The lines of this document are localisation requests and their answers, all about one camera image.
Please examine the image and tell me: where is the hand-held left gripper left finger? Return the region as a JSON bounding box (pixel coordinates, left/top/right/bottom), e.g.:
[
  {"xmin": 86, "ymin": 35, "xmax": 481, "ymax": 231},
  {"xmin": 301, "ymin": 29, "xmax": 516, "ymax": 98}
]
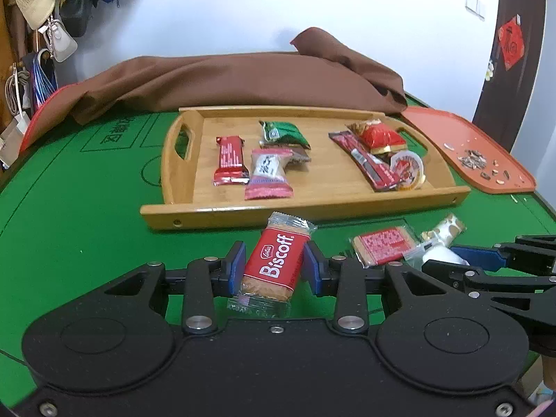
[{"xmin": 105, "ymin": 240, "xmax": 247, "ymax": 335}]

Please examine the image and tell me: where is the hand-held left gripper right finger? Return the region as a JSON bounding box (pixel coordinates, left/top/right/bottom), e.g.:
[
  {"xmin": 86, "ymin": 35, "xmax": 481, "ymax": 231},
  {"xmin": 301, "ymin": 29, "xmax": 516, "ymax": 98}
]
[{"xmin": 304, "ymin": 240, "xmax": 450, "ymax": 334}]

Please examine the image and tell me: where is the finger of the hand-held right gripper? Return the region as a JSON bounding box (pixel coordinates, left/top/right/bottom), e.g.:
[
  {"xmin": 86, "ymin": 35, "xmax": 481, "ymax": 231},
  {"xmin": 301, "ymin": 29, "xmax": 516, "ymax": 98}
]
[
  {"xmin": 422, "ymin": 260, "xmax": 556, "ymax": 300},
  {"xmin": 450, "ymin": 235, "xmax": 556, "ymax": 273}
]

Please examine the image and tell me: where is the red caramel biscuit packet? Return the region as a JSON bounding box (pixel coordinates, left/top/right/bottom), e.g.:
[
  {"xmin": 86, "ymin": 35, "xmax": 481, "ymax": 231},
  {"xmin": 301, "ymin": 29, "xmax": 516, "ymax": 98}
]
[{"xmin": 227, "ymin": 211, "xmax": 318, "ymax": 319}]

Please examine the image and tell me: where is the white and gold candy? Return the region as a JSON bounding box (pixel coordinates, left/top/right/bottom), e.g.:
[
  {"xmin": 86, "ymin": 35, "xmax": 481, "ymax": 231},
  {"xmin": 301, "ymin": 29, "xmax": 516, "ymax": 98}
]
[{"xmin": 408, "ymin": 213, "xmax": 471, "ymax": 270}]

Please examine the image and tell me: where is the wooden tray with handles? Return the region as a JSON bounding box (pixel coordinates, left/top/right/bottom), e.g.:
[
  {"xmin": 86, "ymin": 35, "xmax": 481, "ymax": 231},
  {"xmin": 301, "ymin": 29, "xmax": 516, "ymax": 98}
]
[{"xmin": 140, "ymin": 105, "xmax": 471, "ymax": 232}]

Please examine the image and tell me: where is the pink and white snack packet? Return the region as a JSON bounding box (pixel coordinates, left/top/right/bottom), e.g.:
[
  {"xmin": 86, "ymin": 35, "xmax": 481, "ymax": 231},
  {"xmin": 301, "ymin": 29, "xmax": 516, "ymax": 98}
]
[{"xmin": 244, "ymin": 148, "xmax": 294, "ymax": 201}]

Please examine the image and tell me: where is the red wafer bar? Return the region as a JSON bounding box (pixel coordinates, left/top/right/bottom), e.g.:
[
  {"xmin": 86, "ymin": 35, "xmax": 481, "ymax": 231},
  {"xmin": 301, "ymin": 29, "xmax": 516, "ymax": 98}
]
[{"xmin": 213, "ymin": 134, "xmax": 250, "ymax": 187}]

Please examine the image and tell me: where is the round jelly cup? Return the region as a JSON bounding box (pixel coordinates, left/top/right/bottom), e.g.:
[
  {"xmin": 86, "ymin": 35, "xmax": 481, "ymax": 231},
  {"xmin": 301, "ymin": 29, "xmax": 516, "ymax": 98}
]
[{"xmin": 389, "ymin": 149, "xmax": 425, "ymax": 191}]

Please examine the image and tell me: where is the green snack packet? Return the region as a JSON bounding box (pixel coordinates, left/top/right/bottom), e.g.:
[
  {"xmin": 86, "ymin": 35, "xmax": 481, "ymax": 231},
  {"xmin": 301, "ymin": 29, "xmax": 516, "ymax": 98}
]
[{"xmin": 259, "ymin": 120, "xmax": 312, "ymax": 150}]

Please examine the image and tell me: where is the red nut snack packet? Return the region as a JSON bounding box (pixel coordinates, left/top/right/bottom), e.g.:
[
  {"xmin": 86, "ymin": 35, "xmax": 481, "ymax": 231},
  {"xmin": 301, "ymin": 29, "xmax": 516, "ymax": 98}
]
[{"xmin": 346, "ymin": 118, "xmax": 409, "ymax": 155}]

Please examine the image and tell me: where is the person's right forearm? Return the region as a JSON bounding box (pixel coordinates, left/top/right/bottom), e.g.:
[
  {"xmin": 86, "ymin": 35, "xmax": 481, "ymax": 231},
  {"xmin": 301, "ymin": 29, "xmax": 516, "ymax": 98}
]
[{"xmin": 541, "ymin": 354, "xmax": 556, "ymax": 389}]

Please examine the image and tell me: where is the pink cracker packet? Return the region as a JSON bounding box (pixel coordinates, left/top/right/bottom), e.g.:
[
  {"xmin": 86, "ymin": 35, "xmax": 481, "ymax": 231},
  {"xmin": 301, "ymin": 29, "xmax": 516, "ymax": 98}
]
[{"xmin": 350, "ymin": 226, "xmax": 418, "ymax": 269}]

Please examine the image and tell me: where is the light blue cloth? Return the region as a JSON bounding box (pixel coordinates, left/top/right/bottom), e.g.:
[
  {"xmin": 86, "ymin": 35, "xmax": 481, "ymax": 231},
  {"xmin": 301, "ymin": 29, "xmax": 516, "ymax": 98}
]
[{"xmin": 528, "ymin": 382, "xmax": 556, "ymax": 417}]

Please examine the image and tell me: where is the pile of seed shells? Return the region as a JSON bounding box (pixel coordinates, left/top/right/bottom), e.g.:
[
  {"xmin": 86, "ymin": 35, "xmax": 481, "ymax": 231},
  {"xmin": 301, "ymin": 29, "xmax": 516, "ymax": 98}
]
[{"xmin": 443, "ymin": 139, "xmax": 511, "ymax": 185}]

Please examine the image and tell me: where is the dark red stick packet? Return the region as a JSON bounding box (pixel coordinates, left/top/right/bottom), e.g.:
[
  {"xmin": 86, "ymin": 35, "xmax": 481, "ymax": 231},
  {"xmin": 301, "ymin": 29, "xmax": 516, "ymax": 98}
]
[{"xmin": 328, "ymin": 131, "xmax": 402, "ymax": 193}]

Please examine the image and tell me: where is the orange plastic tray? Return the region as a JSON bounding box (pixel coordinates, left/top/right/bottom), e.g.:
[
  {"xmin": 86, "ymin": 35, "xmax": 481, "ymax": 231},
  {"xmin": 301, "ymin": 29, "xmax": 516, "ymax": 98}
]
[{"xmin": 400, "ymin": 106, "xmax": 537, "ymax": 195}]

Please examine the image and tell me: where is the dark brown door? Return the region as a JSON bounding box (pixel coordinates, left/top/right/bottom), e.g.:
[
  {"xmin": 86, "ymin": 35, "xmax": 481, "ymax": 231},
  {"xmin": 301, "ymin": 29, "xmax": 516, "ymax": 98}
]
[{"xmin": 471, "ymin": 0, "xmax": 547, "ymax": 150}]

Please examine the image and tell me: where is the brown cloth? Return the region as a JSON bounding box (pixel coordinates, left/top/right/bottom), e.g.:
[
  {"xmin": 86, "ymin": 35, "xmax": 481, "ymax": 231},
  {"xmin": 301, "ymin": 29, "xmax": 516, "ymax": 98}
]
[{"xmin": 69, "ymin": 27, "xmax": 408, "ymax": 126}]

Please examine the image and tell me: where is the red door decoration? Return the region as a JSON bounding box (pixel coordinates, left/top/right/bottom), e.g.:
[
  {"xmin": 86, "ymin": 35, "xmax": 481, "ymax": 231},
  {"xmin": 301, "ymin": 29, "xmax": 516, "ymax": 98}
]
[{"xmin": 497, "ymin": 14, "xmax": 525, "ymax": 71}]

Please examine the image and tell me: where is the red plastic tray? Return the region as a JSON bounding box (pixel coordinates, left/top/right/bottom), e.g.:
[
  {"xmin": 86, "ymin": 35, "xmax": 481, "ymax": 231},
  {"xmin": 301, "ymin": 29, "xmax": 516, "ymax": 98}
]
[{"xmin": 18, "ymin": 86, "xmax": 83, "ymax": 155}]

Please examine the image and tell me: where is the blue striped bag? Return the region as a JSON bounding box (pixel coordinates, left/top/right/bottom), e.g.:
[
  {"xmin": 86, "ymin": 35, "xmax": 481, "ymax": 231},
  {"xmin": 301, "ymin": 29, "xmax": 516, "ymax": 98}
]
[{"xmin": 22, "ymin": 50, "xmax": 58, "ymax": 111}]

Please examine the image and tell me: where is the white handbag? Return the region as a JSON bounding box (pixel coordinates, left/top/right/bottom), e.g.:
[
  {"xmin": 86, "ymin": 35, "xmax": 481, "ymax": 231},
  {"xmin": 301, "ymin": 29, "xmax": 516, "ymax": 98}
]
[{"xmin": 38, "ymin": 16, "xmax": 79, "ymax": 62}]

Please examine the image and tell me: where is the white cable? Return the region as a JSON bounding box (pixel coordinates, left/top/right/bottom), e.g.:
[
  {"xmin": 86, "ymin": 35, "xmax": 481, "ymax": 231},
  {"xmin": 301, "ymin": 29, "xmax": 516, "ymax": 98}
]
[{"xmin": 4, "ymin": 65, "xmax": 31, "ymax": 116}]

